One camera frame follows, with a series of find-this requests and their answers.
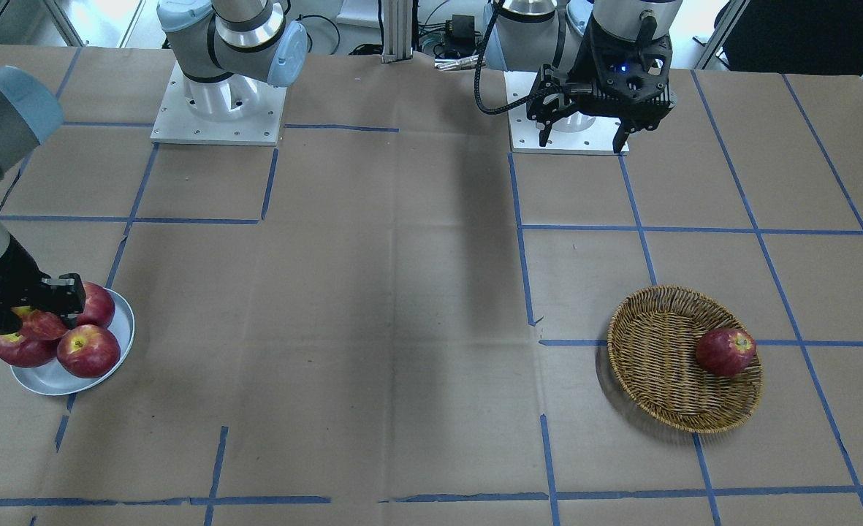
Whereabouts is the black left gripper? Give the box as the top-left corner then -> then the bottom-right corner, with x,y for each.
527,19 -> 676,154

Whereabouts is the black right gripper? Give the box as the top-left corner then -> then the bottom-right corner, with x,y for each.
0,237 -> 86,335

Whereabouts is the striped red yellow apple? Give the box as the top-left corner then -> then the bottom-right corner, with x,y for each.
11,306 -> 69,342

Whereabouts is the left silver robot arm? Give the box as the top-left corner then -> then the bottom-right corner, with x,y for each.
482,1 -> 681,156

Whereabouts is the red apple on plate back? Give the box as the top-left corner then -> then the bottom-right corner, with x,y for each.
77,282 -> 116,329

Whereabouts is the red apple on plate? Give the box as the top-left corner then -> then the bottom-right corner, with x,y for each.
56,325 -> 121,378
77,282 -> 116,329
0,333 -> 59,367

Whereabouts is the red apple on plate front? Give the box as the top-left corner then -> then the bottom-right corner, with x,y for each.
56,325 -> 121,378

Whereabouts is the light blue plate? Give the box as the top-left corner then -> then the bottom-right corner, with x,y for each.
10,289 -> 136,396

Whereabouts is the wicker basket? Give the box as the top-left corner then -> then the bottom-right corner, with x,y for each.
606,284 -> 763,434

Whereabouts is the dark red apple in basket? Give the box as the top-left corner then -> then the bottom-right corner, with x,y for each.
695,327 -> 756,378

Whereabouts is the black power adapter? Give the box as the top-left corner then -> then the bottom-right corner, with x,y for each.
445,14 -> 476,44

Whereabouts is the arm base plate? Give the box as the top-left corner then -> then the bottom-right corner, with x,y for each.
151,64 -> 287,147
508,104 -> 620,156

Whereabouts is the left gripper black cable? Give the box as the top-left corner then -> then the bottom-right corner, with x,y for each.
474,0 -> 541,116

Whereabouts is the aluminium frame post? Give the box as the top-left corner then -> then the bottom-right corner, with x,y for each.
379,1 -> 417,64

